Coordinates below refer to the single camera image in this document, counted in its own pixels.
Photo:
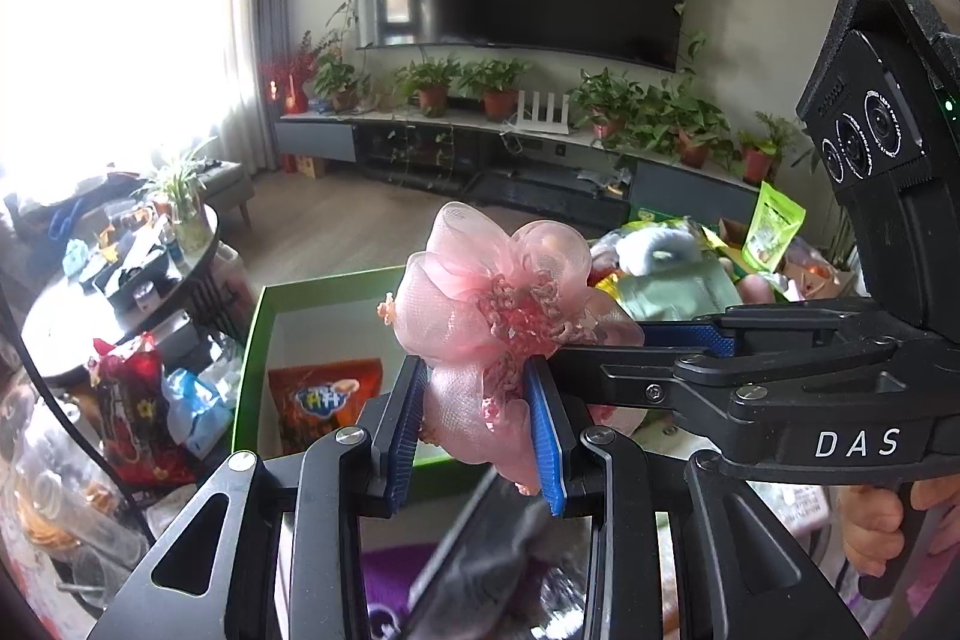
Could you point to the right hand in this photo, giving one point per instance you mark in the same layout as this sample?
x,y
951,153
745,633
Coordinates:
x,y
871,518

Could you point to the red gift bag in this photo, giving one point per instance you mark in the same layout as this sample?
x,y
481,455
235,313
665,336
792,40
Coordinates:
x,y
126,380

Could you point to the pale green refill pouch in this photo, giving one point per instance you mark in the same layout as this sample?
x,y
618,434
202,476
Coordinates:
x,y
680,293

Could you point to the tv console cabinet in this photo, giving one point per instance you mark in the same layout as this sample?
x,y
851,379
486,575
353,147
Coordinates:
x,y
570,178

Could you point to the pink fabric flower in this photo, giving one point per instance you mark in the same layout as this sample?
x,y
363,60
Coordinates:
x,y
475,304

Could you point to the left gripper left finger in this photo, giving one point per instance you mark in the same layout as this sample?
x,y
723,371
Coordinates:
x,y
394,421

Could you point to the green box left compartment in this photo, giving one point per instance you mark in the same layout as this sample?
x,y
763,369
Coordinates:
x,y
316,352

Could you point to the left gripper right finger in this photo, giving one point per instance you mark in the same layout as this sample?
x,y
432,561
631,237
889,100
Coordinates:
x,y
558,417

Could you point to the black items zip bag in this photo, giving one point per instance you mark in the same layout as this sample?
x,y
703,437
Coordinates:
x,y
508,568

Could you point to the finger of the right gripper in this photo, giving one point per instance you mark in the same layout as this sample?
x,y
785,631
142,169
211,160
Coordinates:
x,y
696,335

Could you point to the green snack pouch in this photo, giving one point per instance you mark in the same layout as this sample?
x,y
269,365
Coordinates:
x,y
775,223

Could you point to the round coffee table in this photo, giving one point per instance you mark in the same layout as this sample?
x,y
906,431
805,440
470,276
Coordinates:
x,y
63,323

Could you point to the white router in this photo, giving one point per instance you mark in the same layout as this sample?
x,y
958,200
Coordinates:
x,y
544,112

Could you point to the orange snack bag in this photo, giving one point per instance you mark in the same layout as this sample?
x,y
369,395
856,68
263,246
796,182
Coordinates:
x,y
315,400

